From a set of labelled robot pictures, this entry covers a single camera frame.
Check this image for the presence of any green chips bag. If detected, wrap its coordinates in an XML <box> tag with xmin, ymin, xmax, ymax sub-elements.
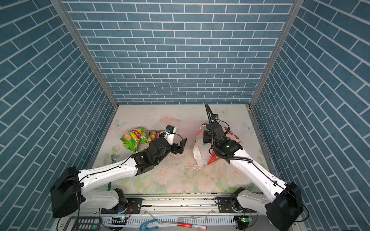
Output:
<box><xmin>120</xmin><ymin>127</ymin><xmax>148</xmax><ymax>153</ymax></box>

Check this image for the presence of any red white paper bag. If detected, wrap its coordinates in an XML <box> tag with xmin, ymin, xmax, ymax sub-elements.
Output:
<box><xmin>193</xmin><ymin>122</ymin><xmax>241</xmax><ymax>170</ymax></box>

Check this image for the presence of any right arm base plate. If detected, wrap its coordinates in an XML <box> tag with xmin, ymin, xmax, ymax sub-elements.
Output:
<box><xmin>214</xmin><ymin>196</ymin><xmax>256</xmax><ymax>213</ymax></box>

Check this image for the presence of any aluminium rail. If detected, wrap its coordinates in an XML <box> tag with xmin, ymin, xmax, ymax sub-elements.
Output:
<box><xmin>57</xmin><ymin>194</ymin><xmax>298</xmax><ymax>217</ymax></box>

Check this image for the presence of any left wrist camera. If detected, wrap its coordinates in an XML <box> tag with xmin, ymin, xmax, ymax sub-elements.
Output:
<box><xmin>164</xmin><ymin>125</ymin><xmax>176</xmax><ymax>145</ymax></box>

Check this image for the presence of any red marker pen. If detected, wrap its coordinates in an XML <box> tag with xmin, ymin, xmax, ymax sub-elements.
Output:
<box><xmin>176</xmin><ymin>222</ymin><xmax>207</xmax><ymax>230</ymax></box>

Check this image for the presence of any black calculator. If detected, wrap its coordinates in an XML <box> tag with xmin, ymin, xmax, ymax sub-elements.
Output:
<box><xmin>63</xmin><ymin>217</ymin><xmax>102</xmax><ymax>231</ymax></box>

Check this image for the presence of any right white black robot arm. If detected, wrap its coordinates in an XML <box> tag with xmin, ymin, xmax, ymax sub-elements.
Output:
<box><xmin>204</xmin><ymin>122</ymin><xmax>304</xmax><ymax>231</ymax></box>

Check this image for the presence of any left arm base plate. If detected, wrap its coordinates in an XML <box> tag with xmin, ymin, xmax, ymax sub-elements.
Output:
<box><xmin>100</xmin><ymin>198</ymin><xmax>143</xmax><ymax>214</ymax></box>

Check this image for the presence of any metal fork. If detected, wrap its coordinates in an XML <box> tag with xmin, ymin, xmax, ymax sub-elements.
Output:
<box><xmin>111</xmin><ymin>154</ymin><xmax>117</xmax><ymax>164</ymax></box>

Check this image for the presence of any white cable duct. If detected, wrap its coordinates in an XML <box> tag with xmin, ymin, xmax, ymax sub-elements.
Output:
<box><xmin>101</xmin><ymin>216</ymin><xmax>236</xmax><ymax>228</ymax></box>

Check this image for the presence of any fruit candy bag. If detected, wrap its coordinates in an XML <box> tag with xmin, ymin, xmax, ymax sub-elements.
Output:
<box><xmin>145</xmin><ymin>130</ymin><xmax>166</xmax><ymax>143</ymax></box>

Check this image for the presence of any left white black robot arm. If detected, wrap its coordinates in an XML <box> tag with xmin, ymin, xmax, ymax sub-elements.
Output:
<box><xmin>50</xmin><ymin>137</ymin><xmax>187</xmax><ymax>218</ymax></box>

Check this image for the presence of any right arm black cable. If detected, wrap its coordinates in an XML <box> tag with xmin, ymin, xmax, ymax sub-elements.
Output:
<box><xmin>204</xmin><ymin>103</ymin><xmax>310</xmax><ymax>223</ymax></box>

